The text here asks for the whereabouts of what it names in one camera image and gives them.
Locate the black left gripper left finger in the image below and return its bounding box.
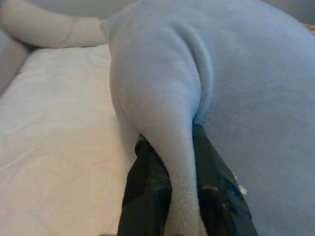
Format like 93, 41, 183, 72
117, 132, 173, 236

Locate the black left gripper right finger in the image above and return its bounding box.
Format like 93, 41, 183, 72
193, 122, 259, 236

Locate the grey fleece pillow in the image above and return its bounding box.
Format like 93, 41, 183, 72
100, 0, 315, 236

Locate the white quilted mattress pad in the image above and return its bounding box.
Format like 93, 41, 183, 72
0, 43, 140, 236

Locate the grey ornament patterned headboard cushion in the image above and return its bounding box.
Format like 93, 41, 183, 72
0, 31, 28, 95

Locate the cream long bolster pillow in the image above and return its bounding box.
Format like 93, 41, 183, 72
0, 0, 104, 49

